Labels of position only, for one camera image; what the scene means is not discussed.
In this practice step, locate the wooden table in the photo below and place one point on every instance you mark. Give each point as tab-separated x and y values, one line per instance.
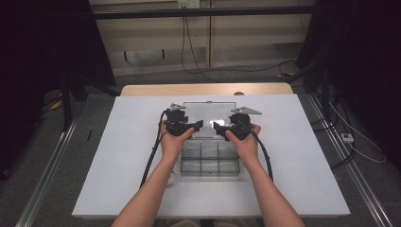
189	89

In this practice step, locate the black curtain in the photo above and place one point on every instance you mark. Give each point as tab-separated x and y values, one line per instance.
38	63
362	63

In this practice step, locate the person's left hand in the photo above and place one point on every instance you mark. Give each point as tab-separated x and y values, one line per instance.
173	145

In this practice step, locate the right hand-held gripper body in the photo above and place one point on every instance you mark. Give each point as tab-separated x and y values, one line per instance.
241	124

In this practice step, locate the yellow floor tape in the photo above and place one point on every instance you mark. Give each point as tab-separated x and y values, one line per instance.
56	105
285	75

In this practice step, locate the metal floor rail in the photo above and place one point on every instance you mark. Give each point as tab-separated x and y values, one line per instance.
47	176
350	164

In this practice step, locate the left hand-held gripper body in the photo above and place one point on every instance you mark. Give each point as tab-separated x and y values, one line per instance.
177	121

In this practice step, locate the white table cover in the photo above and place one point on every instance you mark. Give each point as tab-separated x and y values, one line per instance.
299	157

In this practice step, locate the black horizontal bar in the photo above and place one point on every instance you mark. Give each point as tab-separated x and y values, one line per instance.
205	12

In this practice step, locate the person's right hand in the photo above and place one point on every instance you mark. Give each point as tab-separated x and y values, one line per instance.
247	146

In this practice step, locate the black metal stand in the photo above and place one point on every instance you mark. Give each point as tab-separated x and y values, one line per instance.
66	107

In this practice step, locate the white wall socket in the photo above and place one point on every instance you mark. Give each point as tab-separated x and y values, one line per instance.
189	3

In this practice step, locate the white power strip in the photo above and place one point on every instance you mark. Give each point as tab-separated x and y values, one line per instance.
347	137

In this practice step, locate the clear grey compartment box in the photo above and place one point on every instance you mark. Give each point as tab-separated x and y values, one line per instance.
209	157

